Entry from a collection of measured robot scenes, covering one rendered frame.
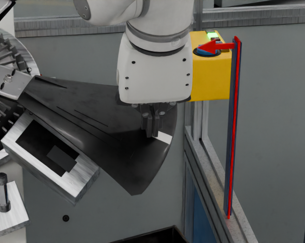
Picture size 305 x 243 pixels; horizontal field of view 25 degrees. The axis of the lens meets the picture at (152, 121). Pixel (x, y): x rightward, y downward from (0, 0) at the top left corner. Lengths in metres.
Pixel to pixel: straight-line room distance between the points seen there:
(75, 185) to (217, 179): 0.36
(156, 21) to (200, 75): 0.51
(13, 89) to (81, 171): 0.18
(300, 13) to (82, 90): 0.96
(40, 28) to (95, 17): 1.01
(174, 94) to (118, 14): 0.21
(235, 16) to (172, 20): 1.01
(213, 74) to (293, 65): 0.63
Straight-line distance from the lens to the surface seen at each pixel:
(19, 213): 1.16
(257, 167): 2.08
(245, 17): 1.88
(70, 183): 1.12
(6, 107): 1.15
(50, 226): 2.09
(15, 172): 1.25
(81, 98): 1.05
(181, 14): 0.86
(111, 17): 0.79
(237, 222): 1.26
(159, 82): 0.94
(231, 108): 1.15
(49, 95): 1.04
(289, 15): 1.92
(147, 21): 0.86
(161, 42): 0.87
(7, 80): 1.06
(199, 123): 1.48
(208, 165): 1.40
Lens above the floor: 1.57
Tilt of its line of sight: 27 degrees down
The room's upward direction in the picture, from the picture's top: straight up
